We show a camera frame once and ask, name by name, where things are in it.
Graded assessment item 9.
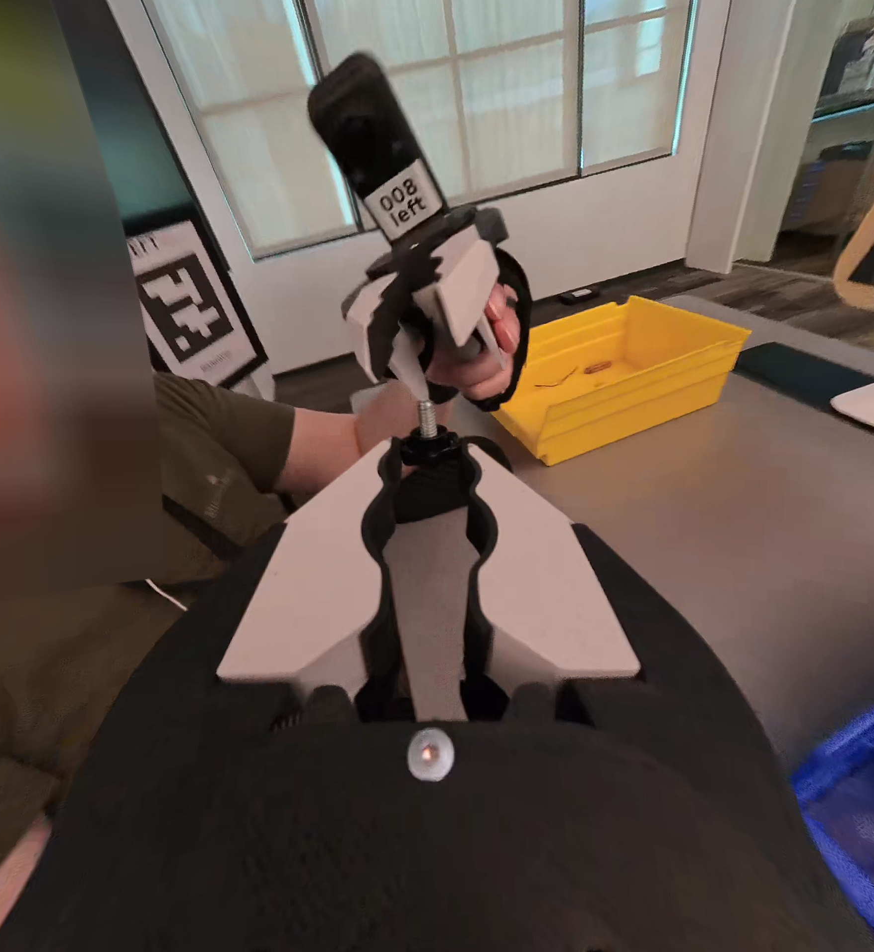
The blue plastic bin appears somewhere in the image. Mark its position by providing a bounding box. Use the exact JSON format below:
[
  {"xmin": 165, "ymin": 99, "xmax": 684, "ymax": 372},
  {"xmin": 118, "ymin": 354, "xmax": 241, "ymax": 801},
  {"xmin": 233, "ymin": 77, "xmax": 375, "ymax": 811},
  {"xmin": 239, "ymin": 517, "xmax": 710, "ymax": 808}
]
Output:
[{"xmin": 789, "ymin": 683, "xmax": 874, "ymax": 952}]

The black knob screw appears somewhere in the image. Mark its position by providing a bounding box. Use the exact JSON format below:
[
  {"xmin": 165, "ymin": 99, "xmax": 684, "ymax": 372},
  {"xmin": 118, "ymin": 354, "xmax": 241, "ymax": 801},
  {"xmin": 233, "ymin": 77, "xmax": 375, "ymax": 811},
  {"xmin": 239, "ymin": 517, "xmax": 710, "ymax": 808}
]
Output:
[{"xmin": 398, "ymin": 400, "xmax": 460, "ymax": 467}]

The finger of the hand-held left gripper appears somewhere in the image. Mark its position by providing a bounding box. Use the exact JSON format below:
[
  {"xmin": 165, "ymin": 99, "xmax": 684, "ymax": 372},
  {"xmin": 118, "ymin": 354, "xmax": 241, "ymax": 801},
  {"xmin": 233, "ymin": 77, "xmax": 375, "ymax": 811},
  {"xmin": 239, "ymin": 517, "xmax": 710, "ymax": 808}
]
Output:
[
  {"xmin": 409, "ymin": 237, "xmax": 505, "ymax": 373},
  {"xmin": 342, "ymin": 268, "xmax": 438, "ymax": 404}
]

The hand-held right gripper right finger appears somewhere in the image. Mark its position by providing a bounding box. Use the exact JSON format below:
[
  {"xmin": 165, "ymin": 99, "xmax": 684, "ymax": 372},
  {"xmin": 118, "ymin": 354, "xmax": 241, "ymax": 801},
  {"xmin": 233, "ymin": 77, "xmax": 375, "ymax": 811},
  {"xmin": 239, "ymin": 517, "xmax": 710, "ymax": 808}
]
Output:
[{"xmin": 463, "ymin": 442, "xmax": 642, "ymax": 715}]

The black framed marker sign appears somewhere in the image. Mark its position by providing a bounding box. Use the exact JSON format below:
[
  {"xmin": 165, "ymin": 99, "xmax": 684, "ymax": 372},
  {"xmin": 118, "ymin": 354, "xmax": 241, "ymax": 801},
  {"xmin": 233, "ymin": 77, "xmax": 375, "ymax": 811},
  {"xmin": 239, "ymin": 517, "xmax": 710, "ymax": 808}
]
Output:
[{"xmin": 126, "ymin": 219, "xmax": 270, "ymax": 389}]

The dark teal mat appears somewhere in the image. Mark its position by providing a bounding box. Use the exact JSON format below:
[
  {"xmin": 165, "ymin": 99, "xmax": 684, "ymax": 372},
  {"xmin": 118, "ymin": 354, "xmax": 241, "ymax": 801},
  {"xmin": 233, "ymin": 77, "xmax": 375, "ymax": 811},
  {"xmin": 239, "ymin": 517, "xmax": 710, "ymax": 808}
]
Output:
[{"xmin": 735, "ymin": 342, "xmax": 874, "ymax": 412}]

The yellow plastic bin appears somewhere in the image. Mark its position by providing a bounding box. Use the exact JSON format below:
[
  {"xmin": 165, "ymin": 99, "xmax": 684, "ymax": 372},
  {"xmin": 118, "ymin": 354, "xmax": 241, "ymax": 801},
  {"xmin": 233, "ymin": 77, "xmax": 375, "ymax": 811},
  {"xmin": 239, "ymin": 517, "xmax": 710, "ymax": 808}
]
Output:
[{"xmin": 491, "ymin": 295, "xmax": 752, "ymax": 467}]

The person's left forearm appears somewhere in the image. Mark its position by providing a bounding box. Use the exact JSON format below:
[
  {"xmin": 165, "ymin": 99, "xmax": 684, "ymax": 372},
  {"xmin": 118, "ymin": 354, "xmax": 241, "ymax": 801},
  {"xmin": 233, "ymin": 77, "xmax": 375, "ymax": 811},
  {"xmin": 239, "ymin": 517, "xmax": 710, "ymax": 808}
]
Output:
[{"xmin": 273, "ymin": 383, "xmax": 387, "ymax": 497}]

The person's left hand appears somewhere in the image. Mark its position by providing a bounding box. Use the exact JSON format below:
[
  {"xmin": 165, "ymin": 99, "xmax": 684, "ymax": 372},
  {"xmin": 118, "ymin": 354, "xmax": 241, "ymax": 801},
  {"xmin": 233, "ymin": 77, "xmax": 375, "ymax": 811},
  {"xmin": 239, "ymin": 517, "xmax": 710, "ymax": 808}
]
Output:
[{"xmin": 426, "ymin": 283, "xmax": 521, "ymax": 408}]

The white framed window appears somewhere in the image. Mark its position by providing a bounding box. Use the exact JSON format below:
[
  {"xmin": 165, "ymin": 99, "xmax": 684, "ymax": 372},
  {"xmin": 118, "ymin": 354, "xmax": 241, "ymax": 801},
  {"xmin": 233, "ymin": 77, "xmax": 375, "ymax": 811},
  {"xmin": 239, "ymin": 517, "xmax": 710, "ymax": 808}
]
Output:
[{"xmin": 143, "ymin": 0, "xmax": 700, "ymax": 261}]

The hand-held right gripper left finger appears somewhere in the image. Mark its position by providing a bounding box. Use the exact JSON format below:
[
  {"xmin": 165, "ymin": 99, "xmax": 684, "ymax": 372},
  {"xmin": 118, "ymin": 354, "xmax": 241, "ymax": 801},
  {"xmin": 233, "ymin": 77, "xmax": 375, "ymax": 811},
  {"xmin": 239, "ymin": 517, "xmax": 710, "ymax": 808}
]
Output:
[{"xmin": 216, "ymin": 439, "xmax": 408, "ymax": 715}]

